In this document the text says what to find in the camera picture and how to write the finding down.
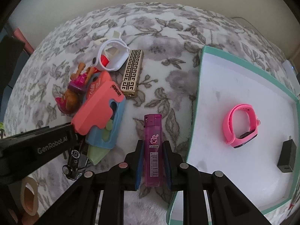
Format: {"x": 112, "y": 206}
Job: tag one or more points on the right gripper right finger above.
{"x": 208, "y": 198}

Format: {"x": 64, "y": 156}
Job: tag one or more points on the coral blue carrot knife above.
{"x": 99, "y": 118}

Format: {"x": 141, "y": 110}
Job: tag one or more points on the floral grey white blanket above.
{"x": 171, "y": 37}

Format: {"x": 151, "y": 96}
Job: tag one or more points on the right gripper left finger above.
{"x": 98, "y": 197}

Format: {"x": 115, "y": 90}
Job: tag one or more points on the pink smart watch band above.
{"x": 239, "y": 125}

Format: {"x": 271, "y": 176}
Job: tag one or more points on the black toy car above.
{"x": 78, "y": 161}

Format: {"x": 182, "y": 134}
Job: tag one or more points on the gold patterned lighter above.
{"x": 129, "y": 84}

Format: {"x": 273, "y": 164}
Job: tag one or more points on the white power strip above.
{"x": 289, "y": 69}

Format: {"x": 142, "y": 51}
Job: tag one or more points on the black wall charger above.
{"x": 287, "y": 157}

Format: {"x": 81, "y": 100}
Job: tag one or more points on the purple lighter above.
{"x": 153, "y": 159}

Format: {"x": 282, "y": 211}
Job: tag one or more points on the orange blue carrot knife toy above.
{"x": 93, "y": 85}

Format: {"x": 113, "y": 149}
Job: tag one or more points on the brown pink puppy toy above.
{"x": 70, "y": 100}

